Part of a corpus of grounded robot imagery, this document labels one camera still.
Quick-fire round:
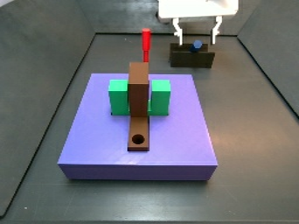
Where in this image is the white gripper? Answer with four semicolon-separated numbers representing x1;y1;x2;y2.
157;0;238;46

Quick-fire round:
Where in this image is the blue hexagonal peg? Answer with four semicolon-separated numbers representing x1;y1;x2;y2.
189;40;202;53

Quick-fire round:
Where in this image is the red hexagonal peg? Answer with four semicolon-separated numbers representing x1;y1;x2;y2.
141;28;150;62

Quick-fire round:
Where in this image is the green U-shaped block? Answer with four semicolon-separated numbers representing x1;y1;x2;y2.
108;80;170;116

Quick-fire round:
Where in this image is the purple base block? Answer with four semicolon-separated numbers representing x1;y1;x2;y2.
58;73;217;180

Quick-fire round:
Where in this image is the black angle bracket fixture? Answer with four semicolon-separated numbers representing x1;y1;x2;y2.
169;43;214;68

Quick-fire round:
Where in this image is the brown bracket with holes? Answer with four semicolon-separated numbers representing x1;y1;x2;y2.
126;62;149;151

